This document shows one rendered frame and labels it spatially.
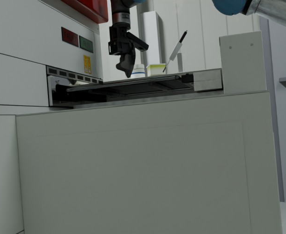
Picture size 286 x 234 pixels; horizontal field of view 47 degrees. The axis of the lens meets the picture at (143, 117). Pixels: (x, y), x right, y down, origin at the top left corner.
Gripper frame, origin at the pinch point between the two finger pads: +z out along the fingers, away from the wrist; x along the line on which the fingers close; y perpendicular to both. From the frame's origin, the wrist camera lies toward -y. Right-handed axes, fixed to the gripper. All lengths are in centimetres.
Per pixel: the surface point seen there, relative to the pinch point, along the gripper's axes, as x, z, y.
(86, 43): -5.5, -13.0, 15.8
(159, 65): -2.9, -5.0, -18.7
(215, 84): 47.9, 10.8, 3.4
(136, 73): -19.2, -4.1, -17.1
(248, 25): -65, -58, -174
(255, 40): 67, 3, 11
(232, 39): 63, 2, 14
